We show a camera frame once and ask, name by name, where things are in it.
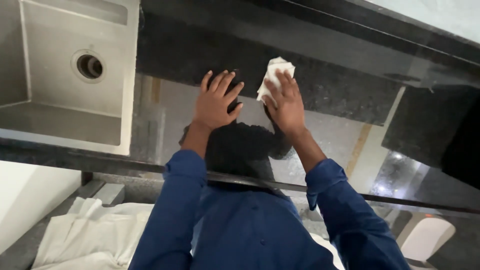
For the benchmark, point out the person's right hand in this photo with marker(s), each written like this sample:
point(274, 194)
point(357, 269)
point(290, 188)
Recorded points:
point(288, 110)

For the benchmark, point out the person's left hand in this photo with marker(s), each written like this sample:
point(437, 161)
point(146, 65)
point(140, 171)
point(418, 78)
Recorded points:
point(212, 108)

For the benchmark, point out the white wiping cloth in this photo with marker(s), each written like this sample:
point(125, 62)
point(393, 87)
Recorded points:
point(275, 69)

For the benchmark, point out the blue long-sleeved shirt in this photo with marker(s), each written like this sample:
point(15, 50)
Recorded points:
point(240, 228)

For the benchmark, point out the round sink drain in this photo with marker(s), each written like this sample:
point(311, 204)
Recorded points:
point(89, 66)

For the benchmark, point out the stainless steel sink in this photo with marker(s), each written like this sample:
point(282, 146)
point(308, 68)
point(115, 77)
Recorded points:
point(56, 97)

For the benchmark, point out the white trousers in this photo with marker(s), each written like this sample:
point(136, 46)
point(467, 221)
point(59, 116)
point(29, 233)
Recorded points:
point(93, 236)

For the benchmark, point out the white plastic chair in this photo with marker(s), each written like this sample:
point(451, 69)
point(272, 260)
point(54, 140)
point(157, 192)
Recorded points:
point(427, 238)

